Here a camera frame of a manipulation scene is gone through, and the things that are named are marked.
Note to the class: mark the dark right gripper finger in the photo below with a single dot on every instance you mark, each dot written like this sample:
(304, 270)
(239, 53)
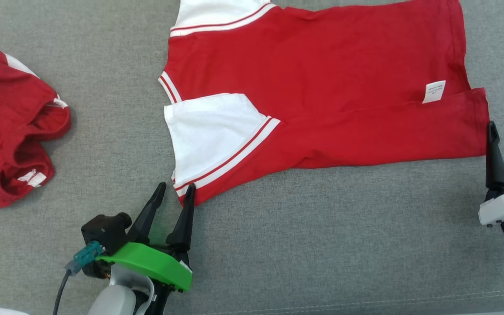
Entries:
(496, 170)

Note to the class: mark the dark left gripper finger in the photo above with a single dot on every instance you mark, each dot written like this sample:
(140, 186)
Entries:
(184, 227)
(149, 218)

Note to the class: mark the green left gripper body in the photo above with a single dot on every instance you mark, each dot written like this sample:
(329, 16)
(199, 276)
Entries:
(155, 262)

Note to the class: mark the red shorts with elastic waistband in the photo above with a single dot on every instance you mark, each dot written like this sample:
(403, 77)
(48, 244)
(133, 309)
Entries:
(2, 109)

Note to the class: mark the red shirt with white sleeves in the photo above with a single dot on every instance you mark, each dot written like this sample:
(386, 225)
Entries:
(322, 65)

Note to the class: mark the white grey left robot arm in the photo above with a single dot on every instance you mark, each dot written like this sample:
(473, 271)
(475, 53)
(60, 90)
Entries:
(116, 299)

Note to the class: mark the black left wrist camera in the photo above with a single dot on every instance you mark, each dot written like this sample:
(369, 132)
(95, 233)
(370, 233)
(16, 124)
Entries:
(105, 232)

